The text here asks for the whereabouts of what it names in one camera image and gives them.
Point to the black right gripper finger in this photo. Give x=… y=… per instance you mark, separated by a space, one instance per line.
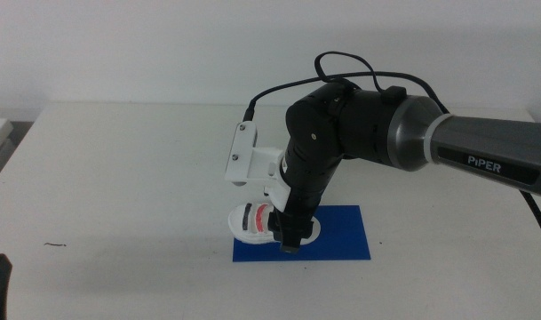
x=291 y=237

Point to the white toy shoe with stripes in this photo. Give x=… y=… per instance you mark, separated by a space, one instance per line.
x=241 y=222

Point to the black and grey right robot arm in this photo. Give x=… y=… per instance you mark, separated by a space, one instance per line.
x=474 y=142

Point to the blue rectangular mat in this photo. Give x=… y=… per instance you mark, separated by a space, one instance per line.
x=341 y=240

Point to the small dark thread scrap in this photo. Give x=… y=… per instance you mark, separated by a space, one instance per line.
x=55 y=244

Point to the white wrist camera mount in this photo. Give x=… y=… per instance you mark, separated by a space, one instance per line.
x=243 y=153

